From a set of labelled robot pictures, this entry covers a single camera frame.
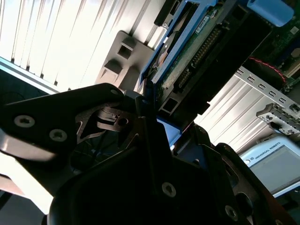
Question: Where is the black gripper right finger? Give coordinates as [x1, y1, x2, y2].
[184, 124, 300, 225]

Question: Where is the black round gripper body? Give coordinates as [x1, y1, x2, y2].
[46, 144, 236, 225]

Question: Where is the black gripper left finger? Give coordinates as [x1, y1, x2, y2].
[0, 79, 183, 210]

